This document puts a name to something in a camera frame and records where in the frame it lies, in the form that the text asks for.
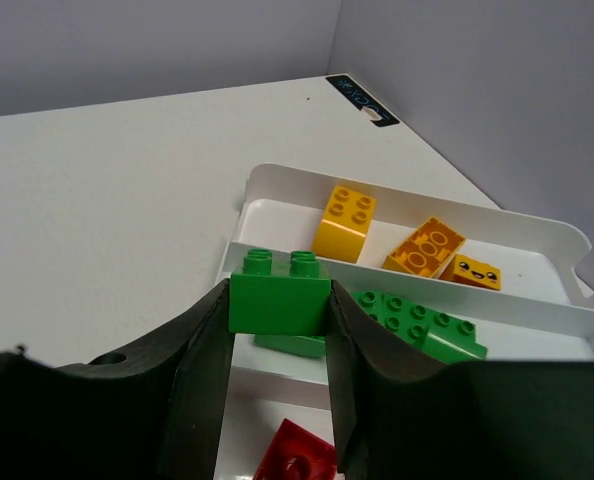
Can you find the red sloped lego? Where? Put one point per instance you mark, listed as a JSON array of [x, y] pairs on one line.
[[296, 453]]

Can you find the green flat lego in tray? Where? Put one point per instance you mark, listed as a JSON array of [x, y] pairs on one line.
[[452, 340]]

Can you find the yellow 2x4 lego brick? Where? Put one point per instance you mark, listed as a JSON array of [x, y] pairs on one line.
[[426, 251]]

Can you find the green bush lego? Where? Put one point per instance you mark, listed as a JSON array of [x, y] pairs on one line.
[[274, 295]]

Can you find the white divided sorting tray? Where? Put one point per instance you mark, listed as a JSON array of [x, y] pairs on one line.
[[541, 314]]

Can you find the green square lego in tray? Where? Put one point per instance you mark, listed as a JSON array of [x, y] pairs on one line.
[[302, 346]]

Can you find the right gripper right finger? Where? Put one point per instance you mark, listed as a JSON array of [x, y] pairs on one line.
[[400, 414]]

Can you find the large yellow rounded lego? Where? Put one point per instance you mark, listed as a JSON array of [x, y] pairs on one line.
[[344, 226]]

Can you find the left blue table label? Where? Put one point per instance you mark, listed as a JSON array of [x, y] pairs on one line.
[[362, 100]]

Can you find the small yellow smiley lego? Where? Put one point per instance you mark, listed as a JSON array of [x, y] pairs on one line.
[[468, 271]]

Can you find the green 2x4 lego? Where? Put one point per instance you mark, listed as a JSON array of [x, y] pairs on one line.
[[409, 321]]

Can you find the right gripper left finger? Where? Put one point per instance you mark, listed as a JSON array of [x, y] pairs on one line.
[[151, 409]]

